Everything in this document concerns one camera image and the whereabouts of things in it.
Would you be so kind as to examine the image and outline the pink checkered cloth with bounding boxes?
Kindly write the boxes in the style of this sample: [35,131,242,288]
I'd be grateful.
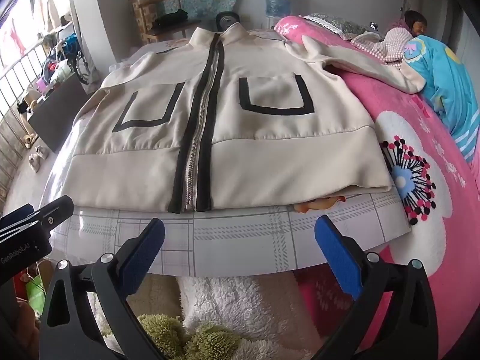
[352,28,413,64]

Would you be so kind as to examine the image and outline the white fluffy rug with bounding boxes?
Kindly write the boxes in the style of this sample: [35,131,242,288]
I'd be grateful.
[127,272,323,360]

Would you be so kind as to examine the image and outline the cream zip jacket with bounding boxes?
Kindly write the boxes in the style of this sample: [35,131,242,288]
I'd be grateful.
[64,22,426,214]

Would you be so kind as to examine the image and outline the black round fan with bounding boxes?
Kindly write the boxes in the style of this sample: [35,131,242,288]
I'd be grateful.
[215,12,241,31]

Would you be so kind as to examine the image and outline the green fluffy cloth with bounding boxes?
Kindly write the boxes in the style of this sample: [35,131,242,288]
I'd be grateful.
[137,314,241,360]

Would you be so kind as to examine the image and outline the pink floral blanket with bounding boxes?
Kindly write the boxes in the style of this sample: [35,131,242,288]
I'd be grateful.
[274,15,480,360]

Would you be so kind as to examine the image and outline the green paper bag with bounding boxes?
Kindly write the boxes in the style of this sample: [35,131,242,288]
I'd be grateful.
[25,274,47,316]

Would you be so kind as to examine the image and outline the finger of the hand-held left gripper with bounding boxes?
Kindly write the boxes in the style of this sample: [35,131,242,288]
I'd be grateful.
[37,195,74,233]

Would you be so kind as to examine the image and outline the dark cabinet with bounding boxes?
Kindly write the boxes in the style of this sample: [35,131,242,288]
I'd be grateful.
[28,77,104,154]

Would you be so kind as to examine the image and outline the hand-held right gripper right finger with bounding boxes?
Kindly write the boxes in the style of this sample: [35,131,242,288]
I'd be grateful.
[311,215,439,360]

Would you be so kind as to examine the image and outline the hanging beige garment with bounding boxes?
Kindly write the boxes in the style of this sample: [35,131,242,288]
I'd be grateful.
[32,0,61,31]

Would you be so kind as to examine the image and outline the child in blue jacket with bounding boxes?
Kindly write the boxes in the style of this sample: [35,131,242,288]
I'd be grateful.
[403,34,480,162]

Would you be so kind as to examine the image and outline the black bag on chair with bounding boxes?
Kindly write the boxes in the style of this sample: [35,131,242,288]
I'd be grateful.
[152,8,187,27]

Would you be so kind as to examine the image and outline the grey lace-trimmed pillow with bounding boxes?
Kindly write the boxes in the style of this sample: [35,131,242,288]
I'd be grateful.
[302,13,376,40]

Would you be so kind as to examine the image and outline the bed with plaid floral sheet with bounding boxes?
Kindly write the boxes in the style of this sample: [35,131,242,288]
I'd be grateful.
[7,28,411,276]

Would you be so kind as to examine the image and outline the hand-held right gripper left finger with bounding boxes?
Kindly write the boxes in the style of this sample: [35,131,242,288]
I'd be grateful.
[38,217,177,360]

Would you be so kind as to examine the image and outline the metal window railing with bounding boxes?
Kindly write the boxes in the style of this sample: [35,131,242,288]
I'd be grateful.
[0,37,57,181]

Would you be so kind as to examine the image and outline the wooden chair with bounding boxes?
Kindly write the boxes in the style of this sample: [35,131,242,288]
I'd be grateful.
[132,0,203,44]

